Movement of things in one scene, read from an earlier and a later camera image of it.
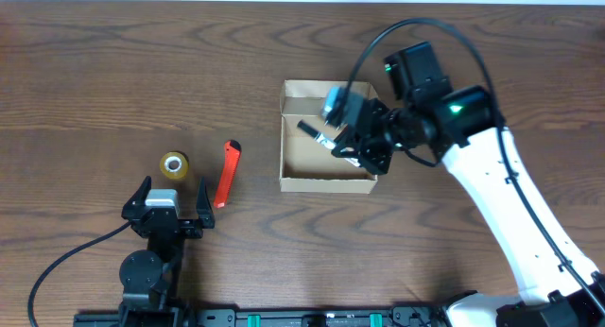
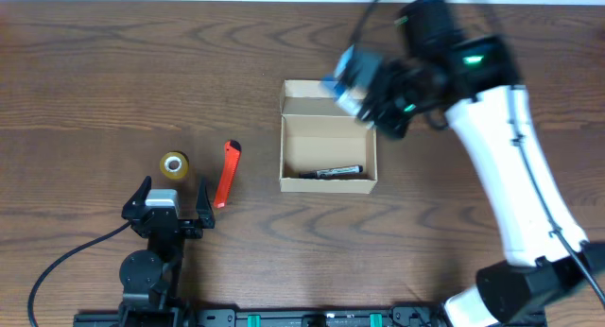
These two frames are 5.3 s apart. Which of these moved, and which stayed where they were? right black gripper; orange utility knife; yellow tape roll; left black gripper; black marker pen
Moved: black marker pen; right black gripper
Stayed: yellow tape roll; orange utility knife; left black gripper
